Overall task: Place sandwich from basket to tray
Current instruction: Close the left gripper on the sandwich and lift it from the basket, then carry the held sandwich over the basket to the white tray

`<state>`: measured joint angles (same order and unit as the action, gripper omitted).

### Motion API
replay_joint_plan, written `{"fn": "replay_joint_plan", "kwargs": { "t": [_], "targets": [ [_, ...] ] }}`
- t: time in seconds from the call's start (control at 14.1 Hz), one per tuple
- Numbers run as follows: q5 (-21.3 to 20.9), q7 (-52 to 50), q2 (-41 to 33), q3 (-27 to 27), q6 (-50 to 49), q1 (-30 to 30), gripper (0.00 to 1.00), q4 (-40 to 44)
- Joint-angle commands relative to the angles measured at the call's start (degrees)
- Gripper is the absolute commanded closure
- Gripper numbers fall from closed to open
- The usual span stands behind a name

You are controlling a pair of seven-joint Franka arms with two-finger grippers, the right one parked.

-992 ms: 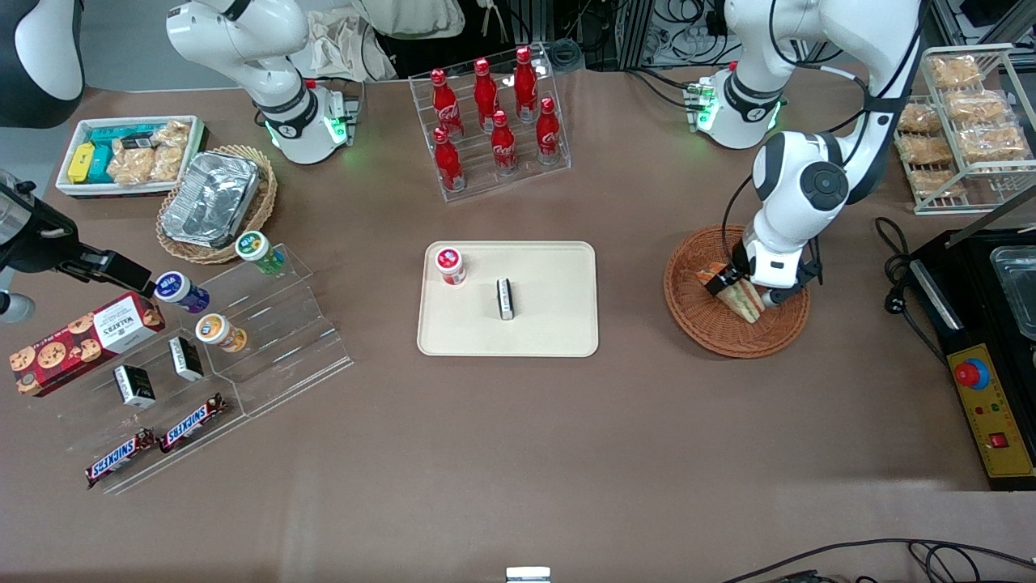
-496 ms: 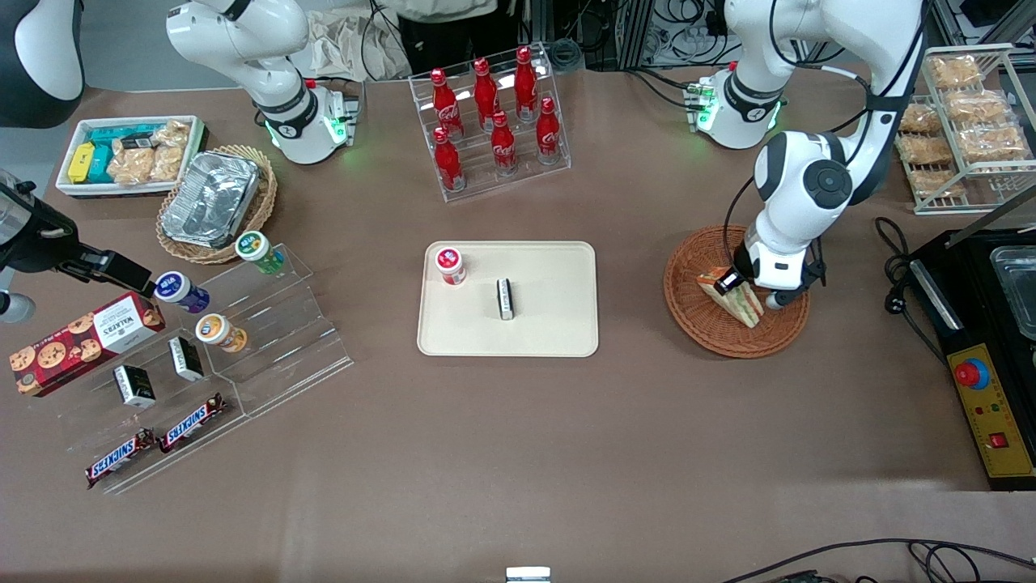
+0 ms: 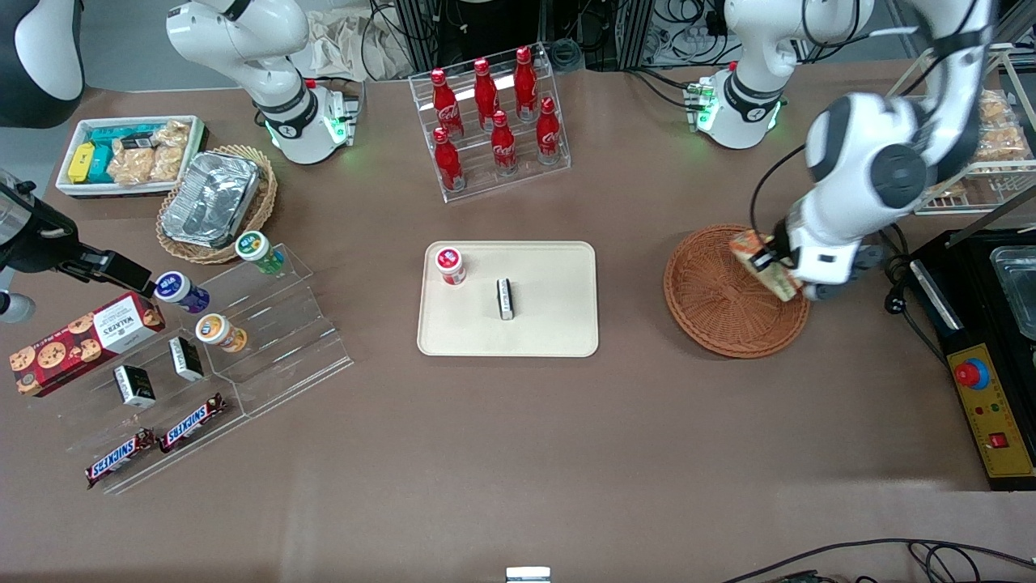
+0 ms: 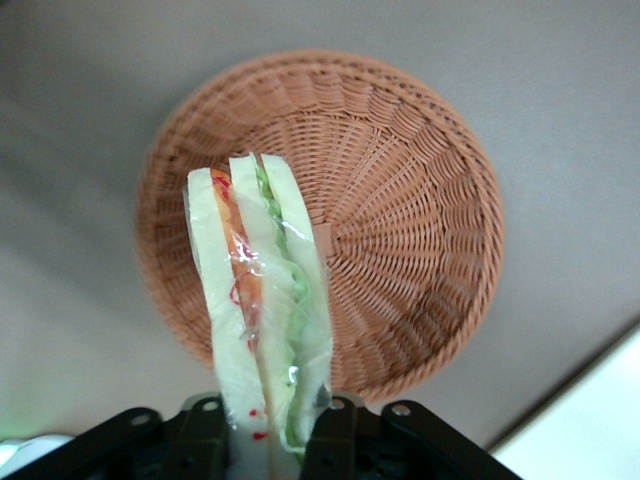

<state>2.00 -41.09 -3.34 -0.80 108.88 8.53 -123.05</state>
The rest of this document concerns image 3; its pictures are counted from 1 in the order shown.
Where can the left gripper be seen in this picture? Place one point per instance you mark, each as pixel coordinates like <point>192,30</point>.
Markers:
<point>780,240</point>

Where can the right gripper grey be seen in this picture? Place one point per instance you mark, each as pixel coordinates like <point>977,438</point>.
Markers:
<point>44,247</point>

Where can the triangle sandwich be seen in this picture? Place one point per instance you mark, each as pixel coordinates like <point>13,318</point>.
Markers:
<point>783,283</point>

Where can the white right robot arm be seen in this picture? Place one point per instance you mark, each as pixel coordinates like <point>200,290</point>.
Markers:
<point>235,32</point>

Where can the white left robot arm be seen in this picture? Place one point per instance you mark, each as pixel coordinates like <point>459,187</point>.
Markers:
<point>874,162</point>

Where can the round brown wicker basket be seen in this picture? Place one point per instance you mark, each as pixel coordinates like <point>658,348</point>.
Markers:
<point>712,312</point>

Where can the aluminium foil tray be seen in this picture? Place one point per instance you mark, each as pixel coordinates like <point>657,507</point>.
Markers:
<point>209,198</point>

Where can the oval tan wicker basket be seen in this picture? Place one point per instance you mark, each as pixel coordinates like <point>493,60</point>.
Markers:
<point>263,210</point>

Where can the beige plastic tray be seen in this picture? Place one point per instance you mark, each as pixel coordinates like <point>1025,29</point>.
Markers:
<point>550,324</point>

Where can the stainless steel tray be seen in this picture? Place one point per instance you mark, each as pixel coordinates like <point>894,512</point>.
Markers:
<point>1016,291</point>

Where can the blue lid snack cup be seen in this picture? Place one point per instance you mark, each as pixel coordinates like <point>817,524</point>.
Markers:
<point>180,290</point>

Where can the red Walkers cookie box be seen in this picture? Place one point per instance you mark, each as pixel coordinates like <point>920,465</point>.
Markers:
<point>81,344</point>

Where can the white plastic bin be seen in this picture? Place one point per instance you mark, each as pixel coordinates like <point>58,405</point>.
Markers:
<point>73,189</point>

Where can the clear bag of crackers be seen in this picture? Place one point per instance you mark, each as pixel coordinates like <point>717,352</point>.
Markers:
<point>131,166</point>
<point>170,150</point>

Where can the teal small box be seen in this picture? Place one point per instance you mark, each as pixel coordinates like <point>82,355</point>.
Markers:
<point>109,134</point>
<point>101,164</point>

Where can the yellow small box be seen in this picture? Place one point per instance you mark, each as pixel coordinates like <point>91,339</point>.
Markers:
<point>81,163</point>

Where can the small black box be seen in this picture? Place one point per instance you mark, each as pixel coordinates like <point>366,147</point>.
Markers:
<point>134,386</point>
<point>185,359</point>
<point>505,300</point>

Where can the orange lid snack cup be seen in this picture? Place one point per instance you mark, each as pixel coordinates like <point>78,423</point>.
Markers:
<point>218,332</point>

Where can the green lid snack cup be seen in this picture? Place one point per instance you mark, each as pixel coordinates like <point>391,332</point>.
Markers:
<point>257,249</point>

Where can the Snickers chocolate bar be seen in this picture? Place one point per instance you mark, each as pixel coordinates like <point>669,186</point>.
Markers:
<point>120,458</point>
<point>193,423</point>

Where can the clear acrylic tiered stand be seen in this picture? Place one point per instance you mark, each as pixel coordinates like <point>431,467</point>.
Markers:
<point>283,340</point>

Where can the clear acrylic bottle rack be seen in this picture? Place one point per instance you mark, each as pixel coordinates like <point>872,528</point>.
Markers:
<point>558,170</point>

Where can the clear bag of snacks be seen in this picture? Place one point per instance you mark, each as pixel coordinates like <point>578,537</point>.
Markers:
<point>1004,144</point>
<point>994,105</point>

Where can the red cola bottle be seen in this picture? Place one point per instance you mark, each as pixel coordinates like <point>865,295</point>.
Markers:
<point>448,162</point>
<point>503,144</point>
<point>549,134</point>
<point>446,101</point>
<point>486,93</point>
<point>526,81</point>

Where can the black yellow control box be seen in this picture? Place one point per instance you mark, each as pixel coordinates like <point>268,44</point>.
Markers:
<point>991,421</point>

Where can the red lid snack cup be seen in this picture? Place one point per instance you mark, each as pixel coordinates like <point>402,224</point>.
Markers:
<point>450,265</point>

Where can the crumpled beige paper bag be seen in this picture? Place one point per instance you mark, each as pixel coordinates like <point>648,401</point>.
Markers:
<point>356,44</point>

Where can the small white device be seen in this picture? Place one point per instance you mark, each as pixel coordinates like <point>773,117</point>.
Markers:
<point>528,575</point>

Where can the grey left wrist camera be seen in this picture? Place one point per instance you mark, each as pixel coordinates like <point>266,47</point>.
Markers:
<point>858,267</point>

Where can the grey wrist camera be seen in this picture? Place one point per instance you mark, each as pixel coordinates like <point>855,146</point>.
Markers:
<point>858,267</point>
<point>16,308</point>

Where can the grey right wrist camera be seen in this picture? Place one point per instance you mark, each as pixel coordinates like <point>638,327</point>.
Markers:
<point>16,308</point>

